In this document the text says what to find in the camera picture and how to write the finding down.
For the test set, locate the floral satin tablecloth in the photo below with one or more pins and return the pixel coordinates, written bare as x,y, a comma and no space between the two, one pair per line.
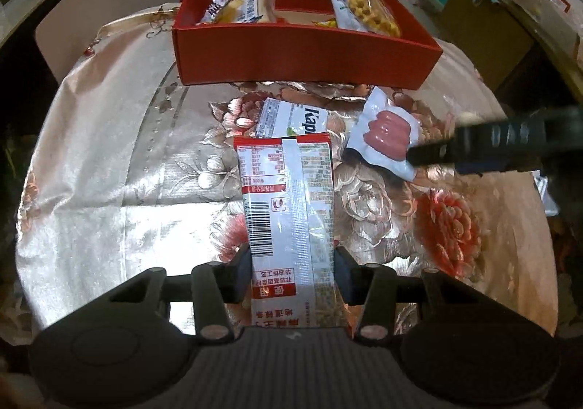
136,163

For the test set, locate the beige cabinet with grey top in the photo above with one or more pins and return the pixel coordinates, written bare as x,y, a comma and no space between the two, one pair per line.
104,17

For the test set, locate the vacuum packed sausage packet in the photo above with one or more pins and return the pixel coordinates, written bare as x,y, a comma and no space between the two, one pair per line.
385,135

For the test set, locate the brown cardboard box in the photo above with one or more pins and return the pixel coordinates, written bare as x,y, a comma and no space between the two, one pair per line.
492,31

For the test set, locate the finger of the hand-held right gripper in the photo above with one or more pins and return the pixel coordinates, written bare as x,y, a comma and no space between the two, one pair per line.
478,142

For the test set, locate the white packet with green print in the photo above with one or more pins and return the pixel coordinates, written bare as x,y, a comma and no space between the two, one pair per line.
291,117

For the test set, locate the red cardboard box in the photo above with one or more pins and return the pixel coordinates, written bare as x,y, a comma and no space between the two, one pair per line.
296,53

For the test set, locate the clear yellow corn puff packet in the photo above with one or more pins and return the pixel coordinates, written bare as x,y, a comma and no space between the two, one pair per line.
369,8

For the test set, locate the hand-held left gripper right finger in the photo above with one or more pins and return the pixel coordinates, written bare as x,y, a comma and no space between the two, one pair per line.
345,274

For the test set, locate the red and white noodle packet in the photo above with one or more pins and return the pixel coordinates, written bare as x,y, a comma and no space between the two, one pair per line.
291,208

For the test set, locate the yellow white biscuit packet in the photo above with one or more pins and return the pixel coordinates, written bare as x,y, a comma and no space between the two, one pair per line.
241,8

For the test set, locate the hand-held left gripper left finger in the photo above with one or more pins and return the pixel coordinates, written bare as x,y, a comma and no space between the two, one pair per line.
240,274

